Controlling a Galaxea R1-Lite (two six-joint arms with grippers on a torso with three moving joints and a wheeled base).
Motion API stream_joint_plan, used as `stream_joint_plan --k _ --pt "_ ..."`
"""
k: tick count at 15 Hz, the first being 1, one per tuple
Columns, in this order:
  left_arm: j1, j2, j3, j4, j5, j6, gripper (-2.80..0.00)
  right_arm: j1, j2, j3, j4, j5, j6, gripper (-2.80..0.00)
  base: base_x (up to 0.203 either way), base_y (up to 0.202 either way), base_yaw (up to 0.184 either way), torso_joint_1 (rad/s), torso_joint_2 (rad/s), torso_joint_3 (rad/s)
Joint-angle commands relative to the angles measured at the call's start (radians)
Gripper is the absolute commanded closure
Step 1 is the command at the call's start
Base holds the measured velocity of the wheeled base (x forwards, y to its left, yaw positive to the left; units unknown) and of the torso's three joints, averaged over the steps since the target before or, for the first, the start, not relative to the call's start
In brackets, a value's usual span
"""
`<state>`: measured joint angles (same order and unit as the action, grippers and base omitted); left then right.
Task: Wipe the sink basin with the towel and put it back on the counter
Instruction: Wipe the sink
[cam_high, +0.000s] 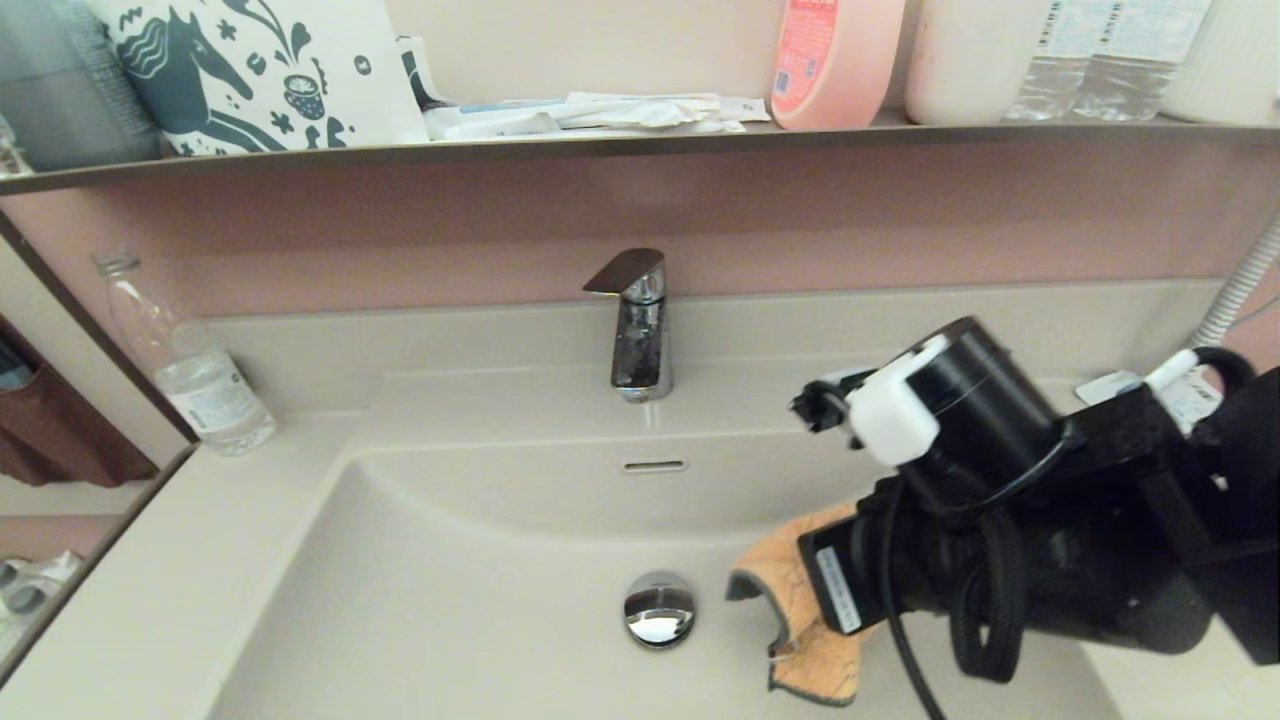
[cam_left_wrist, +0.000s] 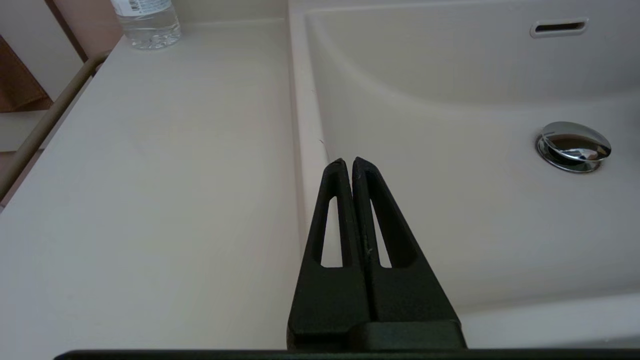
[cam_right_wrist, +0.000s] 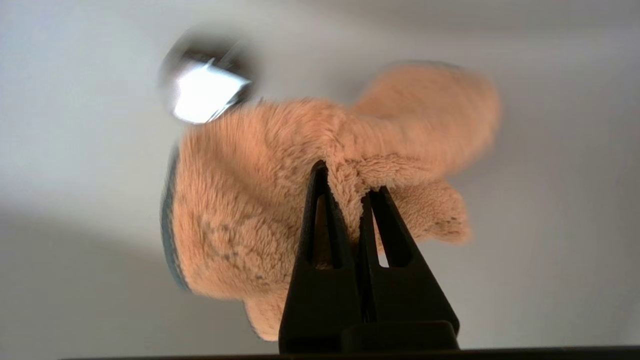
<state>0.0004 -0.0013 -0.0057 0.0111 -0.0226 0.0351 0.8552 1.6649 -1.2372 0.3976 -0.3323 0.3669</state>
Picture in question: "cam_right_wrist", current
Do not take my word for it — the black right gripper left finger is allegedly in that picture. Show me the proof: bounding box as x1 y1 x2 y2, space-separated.
278 160 364 352

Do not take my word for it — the orange fluffy cleaning cloth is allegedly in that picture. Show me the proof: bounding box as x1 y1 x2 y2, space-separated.
160 62 502 342

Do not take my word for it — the beige ceramic sink basin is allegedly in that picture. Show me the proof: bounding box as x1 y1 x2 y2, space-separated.
0 0 640 351

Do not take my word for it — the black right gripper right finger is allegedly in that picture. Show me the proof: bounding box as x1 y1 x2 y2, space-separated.
357 186 460 324

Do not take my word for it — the chrome drain stopper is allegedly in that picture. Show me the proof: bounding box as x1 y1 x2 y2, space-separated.
159 34 254 125

